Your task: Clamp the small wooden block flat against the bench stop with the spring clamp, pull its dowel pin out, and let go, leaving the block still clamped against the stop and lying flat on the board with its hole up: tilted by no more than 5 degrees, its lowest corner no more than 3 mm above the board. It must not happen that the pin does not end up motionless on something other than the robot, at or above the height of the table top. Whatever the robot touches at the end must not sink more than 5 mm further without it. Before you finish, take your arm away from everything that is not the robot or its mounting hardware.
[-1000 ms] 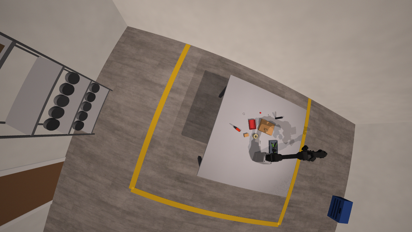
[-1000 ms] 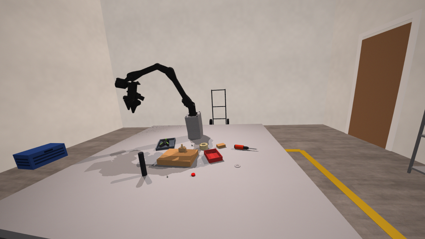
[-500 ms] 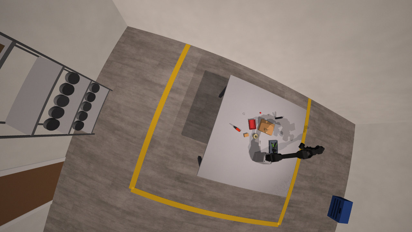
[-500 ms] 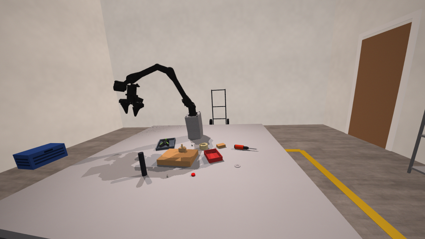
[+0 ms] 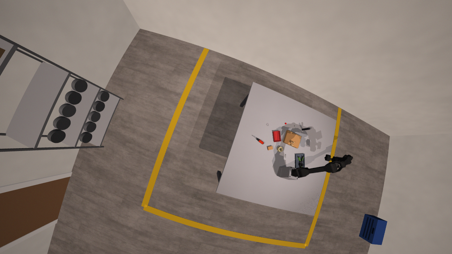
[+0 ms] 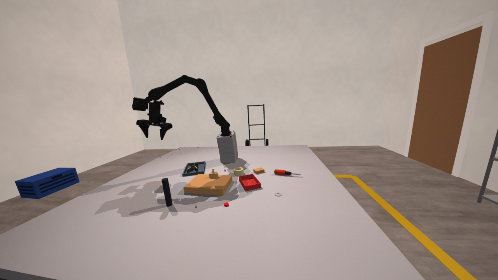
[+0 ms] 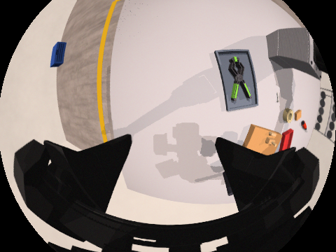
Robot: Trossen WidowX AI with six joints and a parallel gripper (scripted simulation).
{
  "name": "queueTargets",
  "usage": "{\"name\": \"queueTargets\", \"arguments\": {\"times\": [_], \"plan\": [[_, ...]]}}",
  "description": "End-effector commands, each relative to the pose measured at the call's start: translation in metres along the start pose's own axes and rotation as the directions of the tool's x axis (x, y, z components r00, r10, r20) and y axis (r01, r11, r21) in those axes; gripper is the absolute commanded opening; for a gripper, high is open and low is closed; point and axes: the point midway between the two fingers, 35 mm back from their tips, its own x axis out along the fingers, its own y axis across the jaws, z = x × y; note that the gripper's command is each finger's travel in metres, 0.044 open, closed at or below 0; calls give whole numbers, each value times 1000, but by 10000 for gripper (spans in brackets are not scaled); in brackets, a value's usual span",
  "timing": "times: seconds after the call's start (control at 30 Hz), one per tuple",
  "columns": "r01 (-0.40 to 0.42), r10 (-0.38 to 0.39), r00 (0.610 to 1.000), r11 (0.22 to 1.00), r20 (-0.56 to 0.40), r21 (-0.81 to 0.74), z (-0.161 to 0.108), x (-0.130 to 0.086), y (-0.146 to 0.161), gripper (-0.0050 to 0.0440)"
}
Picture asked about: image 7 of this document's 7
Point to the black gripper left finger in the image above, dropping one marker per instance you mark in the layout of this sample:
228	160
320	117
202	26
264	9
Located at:
96	169

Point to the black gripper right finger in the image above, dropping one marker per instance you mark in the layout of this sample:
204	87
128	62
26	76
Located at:
248	171

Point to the red open tray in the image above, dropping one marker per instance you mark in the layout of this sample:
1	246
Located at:
286	140

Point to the beige ring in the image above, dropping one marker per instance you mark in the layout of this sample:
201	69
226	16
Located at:
288	115

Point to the light wooden board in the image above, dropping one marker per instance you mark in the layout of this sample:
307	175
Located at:
255	140

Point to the black cylinder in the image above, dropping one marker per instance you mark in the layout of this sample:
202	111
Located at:
229	190

